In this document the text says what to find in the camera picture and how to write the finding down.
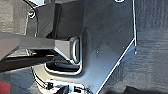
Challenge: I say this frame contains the round silver base knob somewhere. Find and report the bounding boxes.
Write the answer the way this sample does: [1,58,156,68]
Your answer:
[28,9,37,18]

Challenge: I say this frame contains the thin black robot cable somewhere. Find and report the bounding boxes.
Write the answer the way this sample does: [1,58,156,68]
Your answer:
[23,0,39,38]

